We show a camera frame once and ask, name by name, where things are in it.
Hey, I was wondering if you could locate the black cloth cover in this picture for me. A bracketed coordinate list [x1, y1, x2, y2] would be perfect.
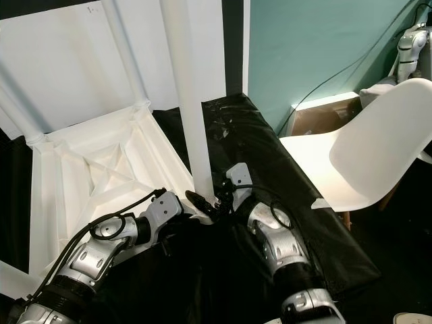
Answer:
[0, 91, 382, 324]

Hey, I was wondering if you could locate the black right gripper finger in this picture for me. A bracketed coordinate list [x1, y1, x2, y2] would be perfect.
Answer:
[186, 190, 213, 213]

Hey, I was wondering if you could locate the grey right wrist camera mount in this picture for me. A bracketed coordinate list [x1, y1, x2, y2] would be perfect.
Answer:
[226, 162, 254, 207]

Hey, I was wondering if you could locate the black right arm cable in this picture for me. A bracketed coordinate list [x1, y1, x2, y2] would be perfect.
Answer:
[233, 184, 292, 230]

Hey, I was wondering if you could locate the white plastic chair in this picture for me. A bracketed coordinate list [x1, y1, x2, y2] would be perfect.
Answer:
[280, 78, 432, 213]

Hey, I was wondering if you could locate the grey cushion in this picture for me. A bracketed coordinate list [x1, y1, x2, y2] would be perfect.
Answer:
[359, 82, 402, 107]

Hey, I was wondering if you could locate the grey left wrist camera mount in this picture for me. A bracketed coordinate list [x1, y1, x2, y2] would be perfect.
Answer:
[145, 190, 184, 234]

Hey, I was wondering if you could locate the white grey machine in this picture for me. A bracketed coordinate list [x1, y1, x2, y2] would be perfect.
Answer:
[395, 24, 432, 85]

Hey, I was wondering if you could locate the white plastic table top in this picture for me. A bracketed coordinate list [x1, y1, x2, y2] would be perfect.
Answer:
[27, 101, 213, 284]

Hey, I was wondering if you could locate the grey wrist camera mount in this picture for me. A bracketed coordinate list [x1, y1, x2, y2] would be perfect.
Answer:
[145, 190, 184, 234]
[226, 162, 254, 207]

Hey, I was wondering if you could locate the thin black wall cable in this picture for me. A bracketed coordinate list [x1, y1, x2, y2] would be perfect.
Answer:
[275, 0, 426, 134]

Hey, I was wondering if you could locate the white slipper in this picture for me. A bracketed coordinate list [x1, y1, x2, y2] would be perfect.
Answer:
[395, 312, 432, 324]

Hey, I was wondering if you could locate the black vertical post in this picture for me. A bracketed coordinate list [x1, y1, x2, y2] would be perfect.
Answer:
[221, 0, 245, 95]

